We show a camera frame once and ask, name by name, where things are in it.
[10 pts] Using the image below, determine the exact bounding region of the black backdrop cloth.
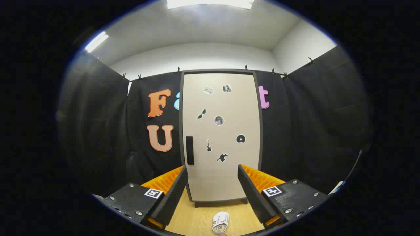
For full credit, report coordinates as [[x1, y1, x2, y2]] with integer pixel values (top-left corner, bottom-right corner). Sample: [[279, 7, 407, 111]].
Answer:
[[57, 46, 373, 197]]

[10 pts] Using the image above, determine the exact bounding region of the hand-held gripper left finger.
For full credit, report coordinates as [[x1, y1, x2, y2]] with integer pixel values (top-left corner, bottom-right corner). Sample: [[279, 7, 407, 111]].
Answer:
[[93, 165, 189, 231]]

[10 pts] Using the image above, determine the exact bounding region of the dark grey shoe cabinet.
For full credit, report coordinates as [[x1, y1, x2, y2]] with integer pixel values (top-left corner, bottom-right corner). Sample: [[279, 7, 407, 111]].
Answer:
[[179, 69, 263, 208]]

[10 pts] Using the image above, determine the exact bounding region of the small ceiling light panel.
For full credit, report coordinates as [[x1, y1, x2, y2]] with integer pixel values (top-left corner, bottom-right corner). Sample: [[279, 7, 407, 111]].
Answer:
[[85, 31, 109, 53]]

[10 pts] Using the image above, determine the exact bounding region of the beige shoe cabinet door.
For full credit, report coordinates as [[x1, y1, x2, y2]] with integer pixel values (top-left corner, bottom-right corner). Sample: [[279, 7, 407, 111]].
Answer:
[[182, 73, 261, 201]]

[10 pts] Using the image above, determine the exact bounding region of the long ceiling light panel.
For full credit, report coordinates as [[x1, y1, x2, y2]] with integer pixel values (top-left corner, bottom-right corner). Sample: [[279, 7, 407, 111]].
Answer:
[[167, 0, 255, 10]]

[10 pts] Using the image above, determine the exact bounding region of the white canvas shoe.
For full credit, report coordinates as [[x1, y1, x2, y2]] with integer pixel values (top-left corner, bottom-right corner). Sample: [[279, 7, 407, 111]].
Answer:
[[212, 211, 230, 235]]

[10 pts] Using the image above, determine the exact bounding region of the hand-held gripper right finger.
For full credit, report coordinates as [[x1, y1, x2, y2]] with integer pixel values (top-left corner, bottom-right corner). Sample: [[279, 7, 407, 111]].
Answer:
[[238, 164, 329, 230]]

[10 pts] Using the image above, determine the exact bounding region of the black door handle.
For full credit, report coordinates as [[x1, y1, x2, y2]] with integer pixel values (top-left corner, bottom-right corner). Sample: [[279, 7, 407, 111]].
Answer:
[[186, 136, 195, 165]]

